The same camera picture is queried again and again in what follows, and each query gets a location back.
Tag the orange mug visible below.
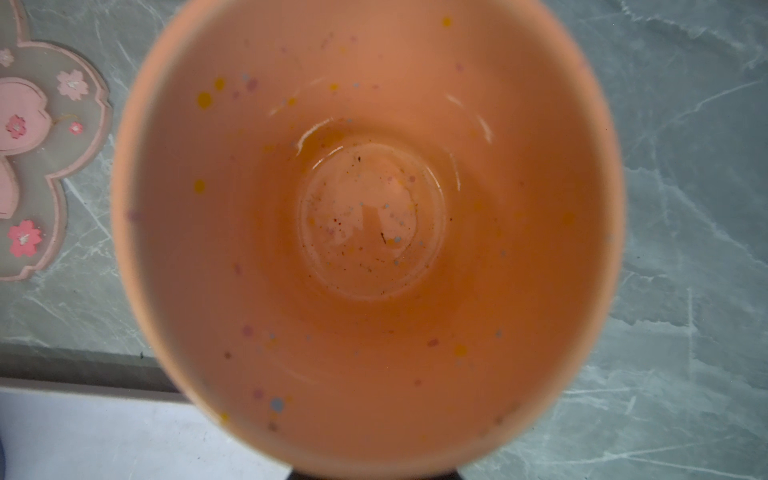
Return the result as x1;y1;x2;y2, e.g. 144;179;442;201
111;1;626;479

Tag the pink flower coaster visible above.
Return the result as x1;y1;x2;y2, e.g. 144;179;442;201
1;1;112;282

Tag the lavender silicone tray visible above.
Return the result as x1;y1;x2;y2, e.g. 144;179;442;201
1;378;289;479

